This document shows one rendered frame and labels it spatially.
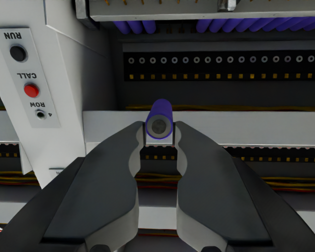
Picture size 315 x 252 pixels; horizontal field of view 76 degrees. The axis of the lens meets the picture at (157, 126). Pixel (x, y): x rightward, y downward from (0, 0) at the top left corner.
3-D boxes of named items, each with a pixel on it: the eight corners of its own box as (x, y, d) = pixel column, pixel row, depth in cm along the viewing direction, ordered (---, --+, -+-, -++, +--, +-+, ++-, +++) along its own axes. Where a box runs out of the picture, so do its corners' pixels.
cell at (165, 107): (148, 111, 19) (138, 132, 13) (158, 94, 18) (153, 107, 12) (165, 121, 19) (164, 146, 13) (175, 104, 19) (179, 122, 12)
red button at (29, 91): (21, 85, 24) (26, 97, 25) (34, 85, 24) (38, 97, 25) (26, 82, 25) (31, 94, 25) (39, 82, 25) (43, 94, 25)
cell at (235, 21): (222, 20, 32) (235, 2, 26) (233, 20, 32) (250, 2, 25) (221, 32, 32) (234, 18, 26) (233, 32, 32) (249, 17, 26)
